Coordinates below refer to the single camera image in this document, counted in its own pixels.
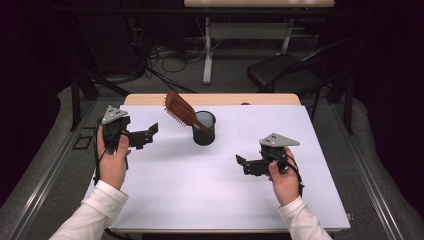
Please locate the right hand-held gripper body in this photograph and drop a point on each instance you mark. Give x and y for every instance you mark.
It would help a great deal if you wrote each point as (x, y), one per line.
(275, 151)

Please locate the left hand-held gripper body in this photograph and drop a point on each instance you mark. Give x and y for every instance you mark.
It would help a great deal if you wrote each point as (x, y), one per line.
(113, 126)

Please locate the brown wooden hairbrush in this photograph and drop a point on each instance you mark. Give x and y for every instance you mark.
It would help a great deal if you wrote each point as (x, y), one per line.
(181, 110)

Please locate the black mesh pen cup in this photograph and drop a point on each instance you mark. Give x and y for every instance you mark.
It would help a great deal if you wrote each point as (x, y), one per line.
(203, 136)

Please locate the person's right hand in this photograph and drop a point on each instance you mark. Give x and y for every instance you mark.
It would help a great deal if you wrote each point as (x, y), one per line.
(286, 186)

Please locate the person's left hand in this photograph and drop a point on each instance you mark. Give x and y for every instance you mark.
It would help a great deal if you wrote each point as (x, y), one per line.
(113, 166)

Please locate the black metal stand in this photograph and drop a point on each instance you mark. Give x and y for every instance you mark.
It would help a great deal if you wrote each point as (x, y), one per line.
(75, 100)

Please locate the white table sheet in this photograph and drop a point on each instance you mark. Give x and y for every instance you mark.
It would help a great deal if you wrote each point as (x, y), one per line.
(200, 186)

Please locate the black folding chair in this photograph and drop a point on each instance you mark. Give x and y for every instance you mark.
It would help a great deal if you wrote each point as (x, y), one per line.
(283, 71)

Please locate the desk with white legs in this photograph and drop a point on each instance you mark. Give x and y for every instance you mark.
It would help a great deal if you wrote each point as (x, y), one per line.
(250, 30)

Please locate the aluminium floor rail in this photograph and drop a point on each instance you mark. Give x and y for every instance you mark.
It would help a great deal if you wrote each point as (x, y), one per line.
(43, 176)
(366, 180)

